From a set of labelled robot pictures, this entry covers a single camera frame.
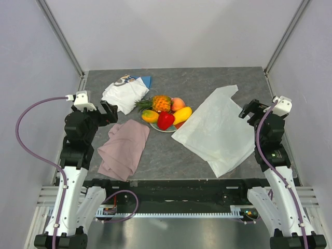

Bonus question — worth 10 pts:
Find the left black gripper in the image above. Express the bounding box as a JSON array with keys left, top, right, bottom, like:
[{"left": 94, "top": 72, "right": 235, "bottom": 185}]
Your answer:
[{"left": 71, "top": 100, "right": 117, "bottom": 143}]

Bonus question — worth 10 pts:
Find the green orange mango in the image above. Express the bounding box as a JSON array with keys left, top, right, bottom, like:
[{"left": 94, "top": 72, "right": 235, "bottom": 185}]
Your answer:
[{"left": 141, "top": 110, "right": 159, "bottom": 123}]

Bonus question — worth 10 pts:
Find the white plastic bag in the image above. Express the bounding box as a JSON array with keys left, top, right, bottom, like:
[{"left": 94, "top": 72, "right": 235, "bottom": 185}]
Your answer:
[{"left": 172, "top": 85, "right": 255, "bottom": 177}]

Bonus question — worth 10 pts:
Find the orange pineapple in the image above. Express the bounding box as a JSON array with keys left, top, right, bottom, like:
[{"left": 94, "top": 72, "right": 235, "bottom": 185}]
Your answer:
[{"left": 135, "top": 95, "right": 172, "bottom": 113}]

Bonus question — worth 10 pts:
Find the red bell pepper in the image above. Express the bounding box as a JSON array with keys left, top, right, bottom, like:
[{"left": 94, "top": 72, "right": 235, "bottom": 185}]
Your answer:
[{"left": 157, "top": 111, "right": 174, "bottom": 130}]

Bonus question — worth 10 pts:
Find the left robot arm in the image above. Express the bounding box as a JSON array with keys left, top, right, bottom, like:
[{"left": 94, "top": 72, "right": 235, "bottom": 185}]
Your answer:
[{"left": 34, "top": 101, "right": 118, "bottom": 248}]

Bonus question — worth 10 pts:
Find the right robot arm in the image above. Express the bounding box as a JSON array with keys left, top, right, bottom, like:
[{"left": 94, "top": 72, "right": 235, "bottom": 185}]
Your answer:
[{"left": 237, "top": 96, "right": 327, "bottom": 248}]

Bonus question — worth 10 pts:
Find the white printed t-shirt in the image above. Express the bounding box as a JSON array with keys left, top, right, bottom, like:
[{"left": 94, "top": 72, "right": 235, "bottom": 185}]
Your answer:
[{"left": 102, "top": 75, "right": 151, "bottom": 115}]

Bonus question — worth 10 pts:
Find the pink cloth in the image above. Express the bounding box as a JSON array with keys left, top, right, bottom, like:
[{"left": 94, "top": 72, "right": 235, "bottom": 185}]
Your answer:
[{"left": 98, "top": 119, "right": 150, "bottom": 182}]

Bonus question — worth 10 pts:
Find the patterned fruit plate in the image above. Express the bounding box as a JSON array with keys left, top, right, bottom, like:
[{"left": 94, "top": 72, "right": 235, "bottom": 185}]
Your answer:
[{"left": 141, "top": 96, "right": 188, "bottom": 133}]

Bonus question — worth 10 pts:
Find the peach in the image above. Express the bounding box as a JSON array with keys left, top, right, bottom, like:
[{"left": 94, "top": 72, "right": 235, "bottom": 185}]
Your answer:
[{"left": 171, "top": 98, "right": 186, "bottom": 112}]

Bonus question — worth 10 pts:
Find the yellow mango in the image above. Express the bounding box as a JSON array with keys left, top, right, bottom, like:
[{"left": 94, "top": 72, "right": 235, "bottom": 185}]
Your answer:
[{"left": 173, "top": 106, "right": 192, "bottom": 125}]

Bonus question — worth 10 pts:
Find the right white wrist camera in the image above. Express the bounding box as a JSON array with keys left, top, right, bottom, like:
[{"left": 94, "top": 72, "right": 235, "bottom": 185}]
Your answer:
[{"left": 272, "top": 96, "right": 292, "bottom": 117}]

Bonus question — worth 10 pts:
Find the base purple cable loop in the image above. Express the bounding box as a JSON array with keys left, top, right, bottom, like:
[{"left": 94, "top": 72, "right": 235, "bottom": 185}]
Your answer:
[{"left": 94, "top": 189, "right": 140, "bottom": 224}]

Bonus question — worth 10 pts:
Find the black base frame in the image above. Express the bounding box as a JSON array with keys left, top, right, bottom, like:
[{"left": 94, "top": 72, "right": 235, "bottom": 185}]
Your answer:
[{"left": 83, "top": 178, "right": 269, "bottom": 213}]

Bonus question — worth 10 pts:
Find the white slotted cable duct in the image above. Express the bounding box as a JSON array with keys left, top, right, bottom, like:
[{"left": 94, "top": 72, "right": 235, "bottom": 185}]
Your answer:
[{"left": 95, "top": 205, "right": 258, "bottom": 219}]

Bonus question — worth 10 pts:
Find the right aluminium corner post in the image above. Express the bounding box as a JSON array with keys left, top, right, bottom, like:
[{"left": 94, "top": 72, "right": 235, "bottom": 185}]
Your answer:
[{"left": 263, "top": 0, "right": 312, "bottom": 76}]

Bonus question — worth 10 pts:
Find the aluminium corner post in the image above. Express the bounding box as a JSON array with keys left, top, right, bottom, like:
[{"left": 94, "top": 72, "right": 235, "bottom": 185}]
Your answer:
[
  {"left": 263, "top": 0, "right": 312, "bottom": 76},
  {"left": 36, "top": 0, "right": 85, "bottom": 78}
]

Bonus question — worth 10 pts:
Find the left aluminium corner post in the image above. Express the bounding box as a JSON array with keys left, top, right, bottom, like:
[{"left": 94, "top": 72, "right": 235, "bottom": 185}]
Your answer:
[{"left": 36, "top": 0, "right": 85, "bottom": 78}]

